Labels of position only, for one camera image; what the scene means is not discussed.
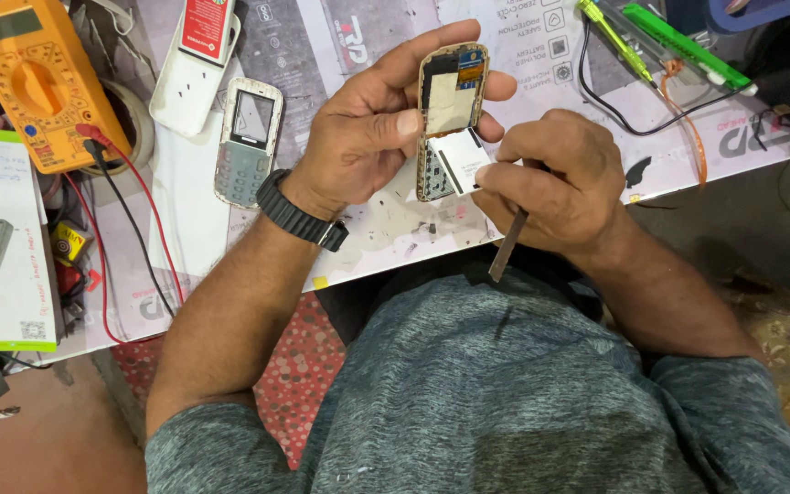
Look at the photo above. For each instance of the person's right hand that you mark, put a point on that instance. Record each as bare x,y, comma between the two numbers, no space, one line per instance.
566,185

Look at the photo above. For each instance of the person's left hand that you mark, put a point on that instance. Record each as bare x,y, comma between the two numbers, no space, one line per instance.
361,130

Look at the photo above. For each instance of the metal tweezers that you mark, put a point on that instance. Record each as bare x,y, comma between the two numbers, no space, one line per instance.
508,243

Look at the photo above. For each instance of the mobile phone body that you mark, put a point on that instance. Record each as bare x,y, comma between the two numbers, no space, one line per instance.
451,96

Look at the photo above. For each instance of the white keypad sheet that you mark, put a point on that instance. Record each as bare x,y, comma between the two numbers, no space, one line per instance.
460,159

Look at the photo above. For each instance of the black wrist watch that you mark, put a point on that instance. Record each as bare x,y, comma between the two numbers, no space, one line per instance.
295,213

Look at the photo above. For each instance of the grey phone front cover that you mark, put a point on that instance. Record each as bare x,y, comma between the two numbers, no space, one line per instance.
249,142

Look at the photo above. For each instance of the yellow green screwdriver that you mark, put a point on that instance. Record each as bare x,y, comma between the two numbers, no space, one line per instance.
616,40

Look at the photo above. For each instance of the white power strip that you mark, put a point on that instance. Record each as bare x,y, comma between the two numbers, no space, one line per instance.
186,89

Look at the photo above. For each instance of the green plastic tool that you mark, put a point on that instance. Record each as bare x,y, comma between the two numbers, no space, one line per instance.
686,49

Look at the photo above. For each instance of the red and white box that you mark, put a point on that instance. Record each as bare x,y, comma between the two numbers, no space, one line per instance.
207,29

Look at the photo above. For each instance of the grey t-shirt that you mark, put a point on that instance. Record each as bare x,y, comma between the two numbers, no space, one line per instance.
505,398

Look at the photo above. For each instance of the tape roll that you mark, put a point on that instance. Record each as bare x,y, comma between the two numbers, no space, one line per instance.
133,123

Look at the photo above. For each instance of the red dotted cloth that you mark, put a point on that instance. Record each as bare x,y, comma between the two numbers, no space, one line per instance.
292,374

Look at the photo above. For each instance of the blue plastic container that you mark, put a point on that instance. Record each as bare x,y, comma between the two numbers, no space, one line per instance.
765,14

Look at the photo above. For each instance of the patterned floor cloth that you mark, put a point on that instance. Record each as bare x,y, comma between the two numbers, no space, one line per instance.
786,350

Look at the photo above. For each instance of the yellow small box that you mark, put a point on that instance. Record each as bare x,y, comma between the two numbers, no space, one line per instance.
69,240

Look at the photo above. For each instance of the orange digital multimeter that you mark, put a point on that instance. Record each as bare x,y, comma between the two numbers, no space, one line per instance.
42,82

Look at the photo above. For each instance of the white and green product box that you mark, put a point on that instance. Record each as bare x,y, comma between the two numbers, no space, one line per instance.
1,240

